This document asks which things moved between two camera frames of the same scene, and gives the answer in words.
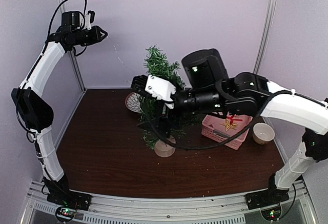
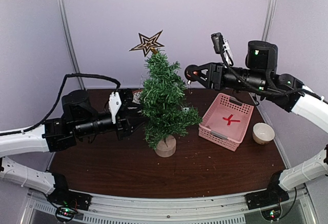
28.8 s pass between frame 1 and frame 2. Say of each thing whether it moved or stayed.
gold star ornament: moved
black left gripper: moved
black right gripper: moved
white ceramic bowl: stayed
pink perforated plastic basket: stayed
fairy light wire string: moved
